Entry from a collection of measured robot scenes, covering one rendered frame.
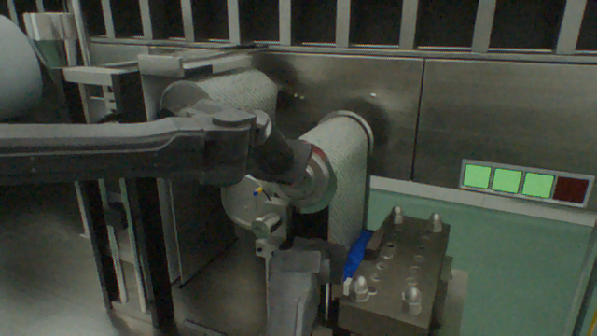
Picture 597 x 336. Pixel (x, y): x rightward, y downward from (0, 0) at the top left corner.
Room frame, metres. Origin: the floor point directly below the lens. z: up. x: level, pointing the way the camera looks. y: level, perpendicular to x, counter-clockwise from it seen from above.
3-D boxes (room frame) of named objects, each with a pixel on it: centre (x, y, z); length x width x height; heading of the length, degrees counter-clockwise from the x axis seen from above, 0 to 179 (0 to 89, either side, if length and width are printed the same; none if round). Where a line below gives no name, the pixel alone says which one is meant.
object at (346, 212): (0.78, -0.11, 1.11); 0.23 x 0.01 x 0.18; 155
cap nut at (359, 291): (0.63, -0.12, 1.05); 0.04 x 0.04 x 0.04
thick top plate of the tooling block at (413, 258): (0.76, -0.23, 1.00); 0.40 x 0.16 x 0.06; 155
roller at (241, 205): (0.85, 0.06, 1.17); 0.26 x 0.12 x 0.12; 155
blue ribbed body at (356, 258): (0.77, -0.13, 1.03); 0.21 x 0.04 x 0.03; 155
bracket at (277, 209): (0.67, 0.05, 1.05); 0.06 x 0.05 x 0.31; 155
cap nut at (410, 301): (0.60, -0.21, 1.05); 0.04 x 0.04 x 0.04
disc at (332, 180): (0.69, 0.00, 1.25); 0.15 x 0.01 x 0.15; 65
